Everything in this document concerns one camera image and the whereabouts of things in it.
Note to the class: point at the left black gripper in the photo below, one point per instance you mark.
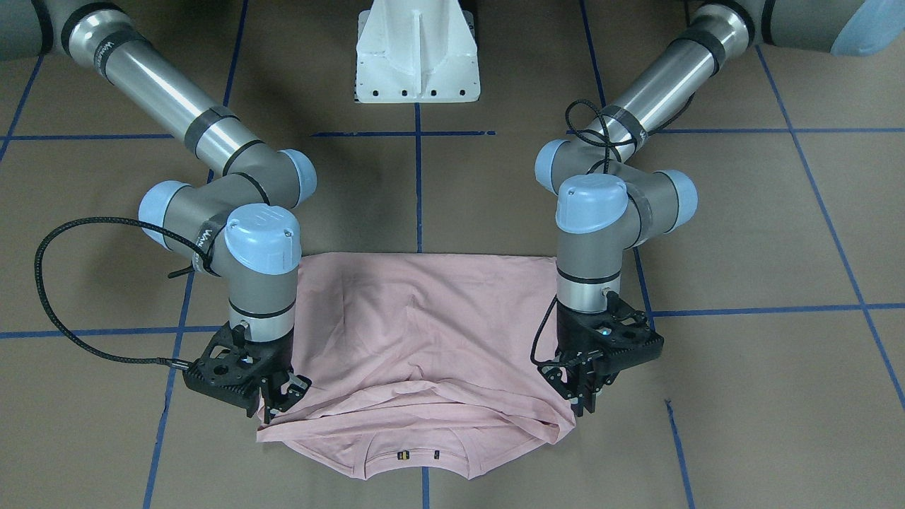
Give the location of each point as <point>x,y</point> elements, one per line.
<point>570,330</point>

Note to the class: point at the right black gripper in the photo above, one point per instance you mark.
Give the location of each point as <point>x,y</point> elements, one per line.
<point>278,359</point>

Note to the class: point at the pink Snoopy t-shirt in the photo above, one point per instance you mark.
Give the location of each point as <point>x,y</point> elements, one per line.
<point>420,360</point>

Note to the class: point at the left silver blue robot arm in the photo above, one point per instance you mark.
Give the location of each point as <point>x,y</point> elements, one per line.
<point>605,206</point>

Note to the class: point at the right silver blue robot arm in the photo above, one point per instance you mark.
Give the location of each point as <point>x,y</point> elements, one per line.
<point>239,227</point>

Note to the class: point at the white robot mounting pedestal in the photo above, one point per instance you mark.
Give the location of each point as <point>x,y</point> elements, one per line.
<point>417,52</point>

